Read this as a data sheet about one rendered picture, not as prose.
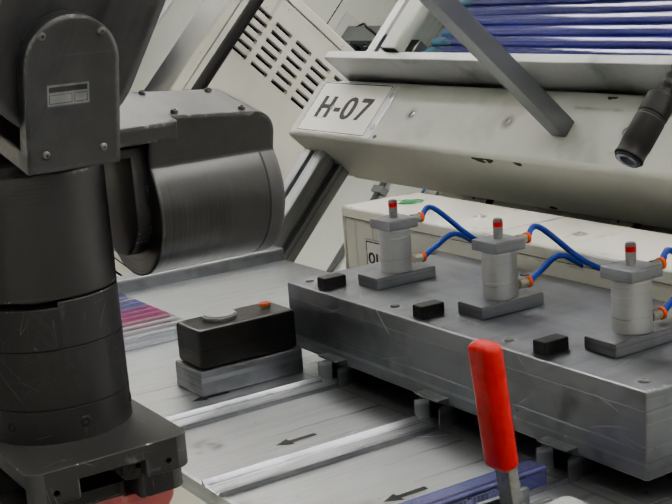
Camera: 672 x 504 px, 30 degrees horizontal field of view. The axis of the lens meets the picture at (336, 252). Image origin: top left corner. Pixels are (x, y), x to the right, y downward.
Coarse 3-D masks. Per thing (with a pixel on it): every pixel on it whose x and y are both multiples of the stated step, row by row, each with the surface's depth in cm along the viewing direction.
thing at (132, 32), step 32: (0, 0) 42; (32, 0) 42; (64, 0) 43; (96, 0) 44; (128, 0) 44; (160, 0) 45; (0, 32) 42; (128, 32) 45; (0, 64) 42; (128, 64) 45; (0, 96) 43
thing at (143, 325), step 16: (128, 304) 106; (144, 304) 106; (128, 320) 101; (144, 320) 101; (160, 320) 101; (176, 320) 100; (128, 336) 96; (144, 336) 97; (160, 336) 98; (176, 336) 98
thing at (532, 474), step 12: (528, 468) 65; (540, 468) 65; (468, 480) 64; (480, 480) 64; (492, 480) 64; (528, 480) 65; (540, 480) 65; (432, 492) 63; (444, 492) 63; (456, 492) 63; (468, 492) 63; (480, 492) 63; (492, 492) 64
